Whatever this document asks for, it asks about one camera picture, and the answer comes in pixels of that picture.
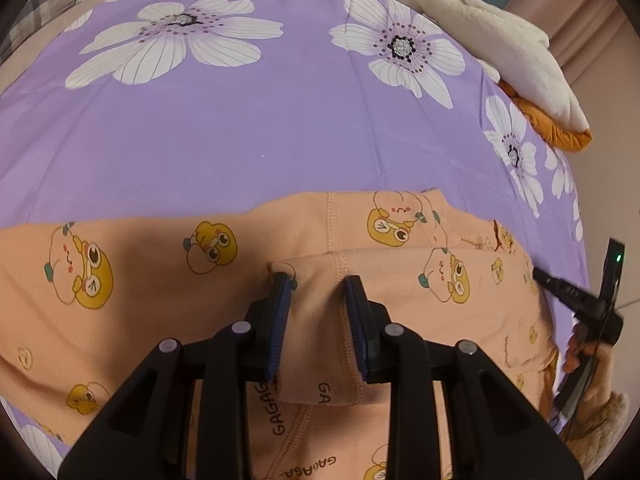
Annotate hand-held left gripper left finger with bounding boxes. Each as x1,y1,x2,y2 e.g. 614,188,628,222
57,272,292,480

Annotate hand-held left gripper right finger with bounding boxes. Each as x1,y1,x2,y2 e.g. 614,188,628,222
342,275,584,480

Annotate person's right forearm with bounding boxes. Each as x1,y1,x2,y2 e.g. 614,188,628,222
567,347,632,463

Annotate white and orange plush toy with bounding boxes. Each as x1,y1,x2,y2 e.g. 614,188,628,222
332,0,593,152

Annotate peach cartoon print pants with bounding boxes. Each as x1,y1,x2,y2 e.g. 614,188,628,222
0,187,558,480

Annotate person's right hand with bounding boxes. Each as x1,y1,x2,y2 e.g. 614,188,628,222
564,319,602,374

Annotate purple floral bedsheet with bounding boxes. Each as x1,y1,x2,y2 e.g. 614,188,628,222
0,0,591,478

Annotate pink curtain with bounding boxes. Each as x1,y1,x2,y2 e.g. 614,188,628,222
505,0,637,98

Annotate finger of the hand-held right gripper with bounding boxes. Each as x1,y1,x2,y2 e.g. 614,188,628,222
532,267,607,313

